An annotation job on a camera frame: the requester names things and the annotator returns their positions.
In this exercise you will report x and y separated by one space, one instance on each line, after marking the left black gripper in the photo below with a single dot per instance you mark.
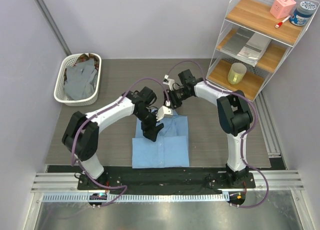
150 131

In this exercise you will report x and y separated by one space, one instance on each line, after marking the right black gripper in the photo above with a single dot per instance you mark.
174 103

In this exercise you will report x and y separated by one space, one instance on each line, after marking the light blue long sleeve shirt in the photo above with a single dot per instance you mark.
170 150

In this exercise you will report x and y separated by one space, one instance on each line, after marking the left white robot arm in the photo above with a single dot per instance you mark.
82 132

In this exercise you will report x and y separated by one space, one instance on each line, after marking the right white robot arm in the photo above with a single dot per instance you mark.
234 115

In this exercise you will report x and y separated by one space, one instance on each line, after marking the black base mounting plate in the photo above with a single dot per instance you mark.
158 181

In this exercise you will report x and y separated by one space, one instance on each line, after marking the yellow translucent cup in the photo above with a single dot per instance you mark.
236 73

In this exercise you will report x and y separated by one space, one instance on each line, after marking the white laundry basket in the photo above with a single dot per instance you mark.
59 93

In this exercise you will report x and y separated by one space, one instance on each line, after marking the grey booklet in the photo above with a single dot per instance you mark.
246 46

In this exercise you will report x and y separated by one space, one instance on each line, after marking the grey shirt in basket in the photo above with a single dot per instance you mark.
81 80

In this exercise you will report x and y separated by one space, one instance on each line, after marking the brown patterned garment in basket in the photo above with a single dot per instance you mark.
86 57

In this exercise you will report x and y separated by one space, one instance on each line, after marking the red white marker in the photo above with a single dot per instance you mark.
283 21

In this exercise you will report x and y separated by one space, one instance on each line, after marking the pink cube power strip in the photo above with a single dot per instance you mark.
282 8

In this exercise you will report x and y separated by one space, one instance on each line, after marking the blue white jar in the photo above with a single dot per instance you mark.
302 13

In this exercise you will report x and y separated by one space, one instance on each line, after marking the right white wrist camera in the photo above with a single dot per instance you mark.
169 82

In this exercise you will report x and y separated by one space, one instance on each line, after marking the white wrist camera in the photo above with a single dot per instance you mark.
164 112
169 82

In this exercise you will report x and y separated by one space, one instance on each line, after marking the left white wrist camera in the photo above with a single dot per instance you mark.
164 112

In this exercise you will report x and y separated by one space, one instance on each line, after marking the white slotted cable duct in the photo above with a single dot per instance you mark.
91 197

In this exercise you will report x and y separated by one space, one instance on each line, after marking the white wire wooden shelf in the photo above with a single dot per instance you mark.
255 16

